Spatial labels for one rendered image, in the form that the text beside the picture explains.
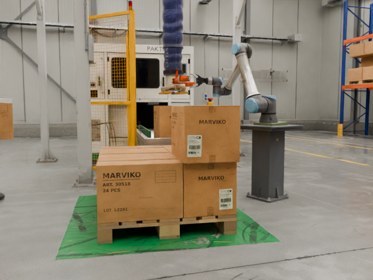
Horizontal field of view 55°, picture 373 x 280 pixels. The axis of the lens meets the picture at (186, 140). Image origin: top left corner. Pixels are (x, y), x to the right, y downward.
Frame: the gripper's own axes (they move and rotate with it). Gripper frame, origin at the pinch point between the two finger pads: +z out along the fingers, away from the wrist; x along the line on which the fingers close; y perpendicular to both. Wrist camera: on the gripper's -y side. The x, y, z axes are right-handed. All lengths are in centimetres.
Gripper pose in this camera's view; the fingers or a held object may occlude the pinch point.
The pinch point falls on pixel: (190, 80)
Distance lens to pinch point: 395.4
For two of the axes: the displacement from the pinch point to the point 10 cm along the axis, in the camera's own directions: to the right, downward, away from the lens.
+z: -9.8, 0.2, -2.1
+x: -0.1, -10.0, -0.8
